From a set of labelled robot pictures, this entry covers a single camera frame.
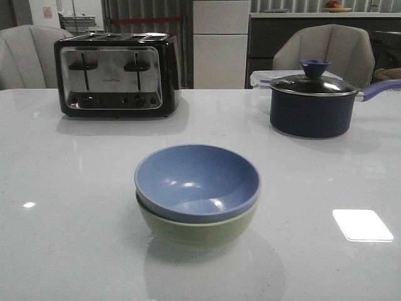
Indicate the grey chair right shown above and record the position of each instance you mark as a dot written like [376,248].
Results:
[347,48]

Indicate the clear plastic food container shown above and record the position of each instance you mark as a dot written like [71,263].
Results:
[260,78]

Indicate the green bowl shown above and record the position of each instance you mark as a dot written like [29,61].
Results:
[202,235]

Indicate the dark blue saucepan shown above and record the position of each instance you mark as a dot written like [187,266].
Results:
[319,116]

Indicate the blue bowl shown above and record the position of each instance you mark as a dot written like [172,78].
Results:
[196,183]

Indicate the grey chair left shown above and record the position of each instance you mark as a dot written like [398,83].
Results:
[28,56]

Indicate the glass pot lid blue knob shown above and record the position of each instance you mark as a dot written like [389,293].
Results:
[312,81]

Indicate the black silver four-slot toaster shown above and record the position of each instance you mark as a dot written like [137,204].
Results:
[118,75]

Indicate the fruit plate on counter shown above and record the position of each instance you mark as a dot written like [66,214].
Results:
[333,6]

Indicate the grey chair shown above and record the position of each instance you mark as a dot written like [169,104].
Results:
[28,56]
[347,48]

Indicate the white refrigerator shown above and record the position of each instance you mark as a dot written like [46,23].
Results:
[220,31]

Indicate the dark kitchen counter cabinet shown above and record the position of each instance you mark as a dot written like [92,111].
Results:
[269,32]

